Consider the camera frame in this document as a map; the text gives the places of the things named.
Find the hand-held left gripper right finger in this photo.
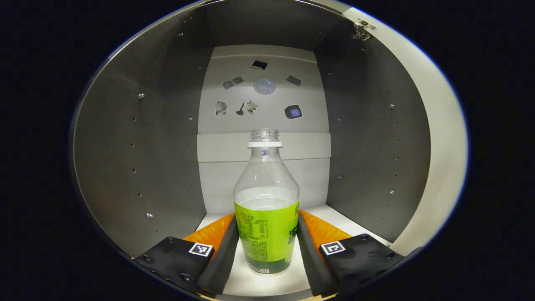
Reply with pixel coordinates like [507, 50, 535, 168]
[296, 209, 405, 297]

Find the beige cabinet door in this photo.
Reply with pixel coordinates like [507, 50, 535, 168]
[343, 6, 469, 256]

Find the dark grey cabinet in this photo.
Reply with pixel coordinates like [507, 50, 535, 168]
[73, 0, 431, 299]

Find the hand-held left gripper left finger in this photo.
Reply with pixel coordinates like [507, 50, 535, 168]
[134, 212, 241, 295]

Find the metal cabinet hinge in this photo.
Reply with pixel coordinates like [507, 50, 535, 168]
[352, 18, 377, 41]

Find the clear bottle with green label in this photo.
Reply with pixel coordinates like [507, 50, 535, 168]
[233, 129, 301, 275]

